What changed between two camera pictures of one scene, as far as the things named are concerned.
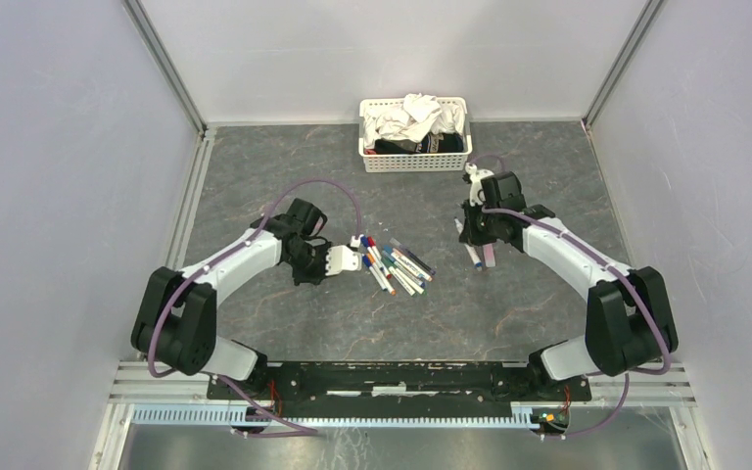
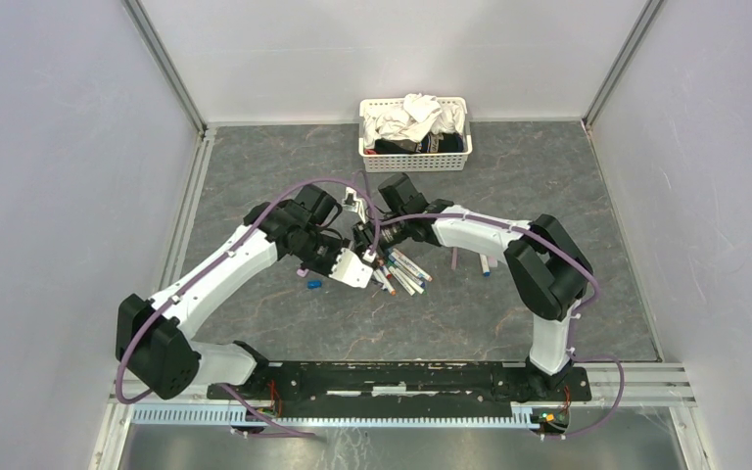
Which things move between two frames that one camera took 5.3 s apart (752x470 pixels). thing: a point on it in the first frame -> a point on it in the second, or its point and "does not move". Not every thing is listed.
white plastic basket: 400,163 does not move
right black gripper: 472,235 -> 362,236
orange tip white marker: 370,258 does not move
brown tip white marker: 411,264 does not move
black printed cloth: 447,143 does not move
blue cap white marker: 469,250 -> 485,265
